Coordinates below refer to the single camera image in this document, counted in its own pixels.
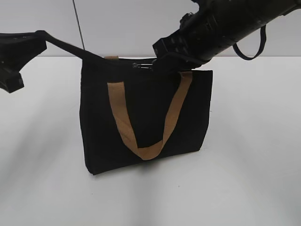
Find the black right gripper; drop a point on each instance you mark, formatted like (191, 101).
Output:
(172, 54)

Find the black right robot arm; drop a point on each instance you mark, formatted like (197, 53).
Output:
(215, 27)

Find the black canvas tote bag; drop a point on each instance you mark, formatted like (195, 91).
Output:
(103, 146)

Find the silver zipper pull with ring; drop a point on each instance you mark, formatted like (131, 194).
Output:
(142, 66)

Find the tan rear bag handle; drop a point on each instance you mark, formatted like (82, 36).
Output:
(112, 57)

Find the tan bag handle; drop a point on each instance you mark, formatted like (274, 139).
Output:
(147, 112)
(112, 57)

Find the tan front bag handle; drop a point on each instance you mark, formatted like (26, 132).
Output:
(147, 112)

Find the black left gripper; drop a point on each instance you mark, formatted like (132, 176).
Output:
(17, 49)

